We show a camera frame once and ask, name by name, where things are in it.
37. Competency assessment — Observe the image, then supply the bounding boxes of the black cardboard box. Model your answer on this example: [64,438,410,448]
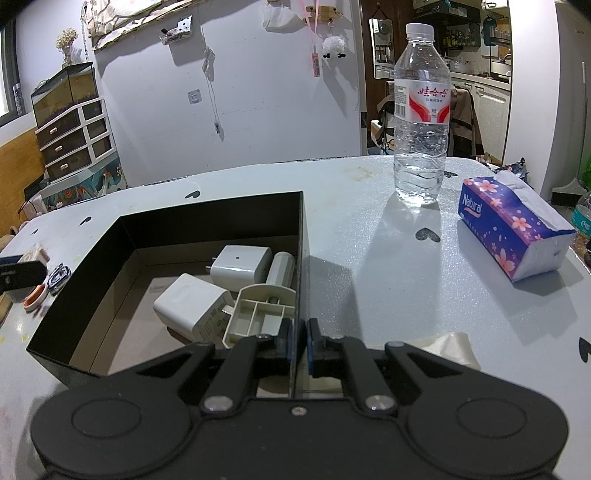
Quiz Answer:
[25,191,311,400]

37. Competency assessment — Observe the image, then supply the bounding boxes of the pink ribbon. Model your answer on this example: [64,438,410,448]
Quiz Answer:
[302,0,322,79]

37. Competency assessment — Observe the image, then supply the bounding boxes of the printed cloth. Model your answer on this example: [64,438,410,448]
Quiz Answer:
[81,0,162,49]

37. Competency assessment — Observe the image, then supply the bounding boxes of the wooden hook rack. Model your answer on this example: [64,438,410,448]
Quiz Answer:
[305,4,342,21]

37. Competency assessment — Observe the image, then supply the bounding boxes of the orange handled scissors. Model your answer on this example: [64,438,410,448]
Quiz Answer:
[21,284,51,315]

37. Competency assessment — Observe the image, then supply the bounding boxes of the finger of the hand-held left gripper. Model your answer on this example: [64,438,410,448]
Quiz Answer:
[0,256,49,292]

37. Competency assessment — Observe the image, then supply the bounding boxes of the purple floral tissue pack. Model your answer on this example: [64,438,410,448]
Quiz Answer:
[458,173,578,283]

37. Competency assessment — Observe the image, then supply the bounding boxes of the black smartwatch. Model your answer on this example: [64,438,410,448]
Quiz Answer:
[46,263,72,296]

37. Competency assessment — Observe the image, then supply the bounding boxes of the clear bottle green label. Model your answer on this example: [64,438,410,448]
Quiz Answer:
[573,191,591,241]

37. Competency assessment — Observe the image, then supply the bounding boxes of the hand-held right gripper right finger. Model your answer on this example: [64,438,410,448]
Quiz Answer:
[305,318,490,414]

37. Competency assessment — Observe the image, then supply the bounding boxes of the white face mask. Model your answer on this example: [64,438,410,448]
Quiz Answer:
[262,4,305,32]

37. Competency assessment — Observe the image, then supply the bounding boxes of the hanging white cord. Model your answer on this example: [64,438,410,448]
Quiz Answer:
[201,46,225,139]

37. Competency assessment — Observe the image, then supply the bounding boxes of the white sheep plush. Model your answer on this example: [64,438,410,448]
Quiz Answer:
[322,34,347,60]

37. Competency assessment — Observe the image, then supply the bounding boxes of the glass fish tank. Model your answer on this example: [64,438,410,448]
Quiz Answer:
[30,62,100,130]

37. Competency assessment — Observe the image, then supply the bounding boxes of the chair with brown jacket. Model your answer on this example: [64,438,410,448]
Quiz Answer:
[369,80,483,158]

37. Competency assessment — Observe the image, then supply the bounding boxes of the window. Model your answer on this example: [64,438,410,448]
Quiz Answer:
[0,23,21,125]

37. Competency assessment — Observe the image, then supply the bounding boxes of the wall mirror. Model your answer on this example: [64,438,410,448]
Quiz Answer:
[368,17,394,80]

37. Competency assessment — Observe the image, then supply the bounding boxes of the painted cabinet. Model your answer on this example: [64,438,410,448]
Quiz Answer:
[28,157,127,217]

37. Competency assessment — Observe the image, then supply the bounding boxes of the white charging cube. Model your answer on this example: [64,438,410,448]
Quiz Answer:
[205,244,274,288]
[153,273,234,344]

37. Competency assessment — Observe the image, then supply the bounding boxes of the clear water bottle red label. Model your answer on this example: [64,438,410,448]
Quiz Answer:
[392,22,451,207]

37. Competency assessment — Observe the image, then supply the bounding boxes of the white cartoon tote bag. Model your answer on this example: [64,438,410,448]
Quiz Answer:
[369,119,398,155]

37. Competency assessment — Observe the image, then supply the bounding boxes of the clear acrylic wall shelf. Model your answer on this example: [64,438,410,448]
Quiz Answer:
[159,15,194,44]

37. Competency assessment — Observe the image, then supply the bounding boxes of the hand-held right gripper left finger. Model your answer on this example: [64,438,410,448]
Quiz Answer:
[104,318,294,414]

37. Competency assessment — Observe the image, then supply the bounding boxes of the beige plastic compartment holder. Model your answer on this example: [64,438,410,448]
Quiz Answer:
[222,251,297,349]

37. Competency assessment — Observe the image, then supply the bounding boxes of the dark foil packet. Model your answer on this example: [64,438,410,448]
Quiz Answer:
[492,157,529,183]

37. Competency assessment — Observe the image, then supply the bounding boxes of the dried flower bouquet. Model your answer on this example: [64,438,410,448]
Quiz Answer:
[55,28,79,70]

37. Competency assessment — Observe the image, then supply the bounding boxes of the white drawer unit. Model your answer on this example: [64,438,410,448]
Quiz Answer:
[34,97,116,182]

